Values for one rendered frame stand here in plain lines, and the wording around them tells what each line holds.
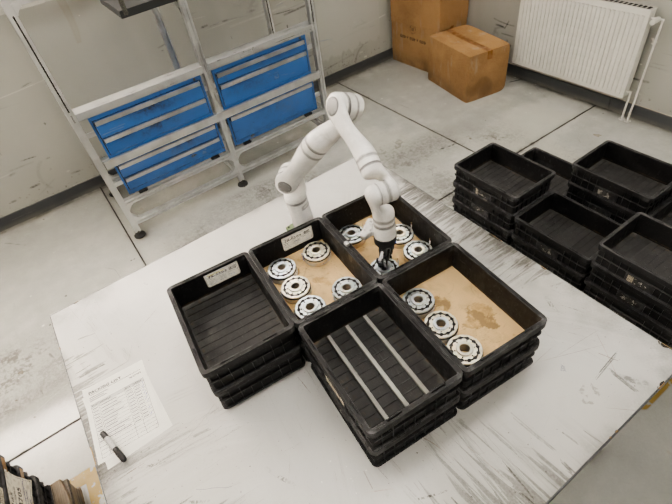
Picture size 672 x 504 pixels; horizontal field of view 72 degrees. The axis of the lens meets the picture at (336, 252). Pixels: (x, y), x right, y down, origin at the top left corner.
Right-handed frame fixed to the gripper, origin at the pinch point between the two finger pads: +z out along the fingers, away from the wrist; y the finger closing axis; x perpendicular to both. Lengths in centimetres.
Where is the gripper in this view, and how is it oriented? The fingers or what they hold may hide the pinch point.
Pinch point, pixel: (387, 263)
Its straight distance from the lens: 162.1
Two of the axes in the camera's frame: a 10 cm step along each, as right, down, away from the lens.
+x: -9.2, -1.8, 3.5
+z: 1.3, 7.0, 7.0
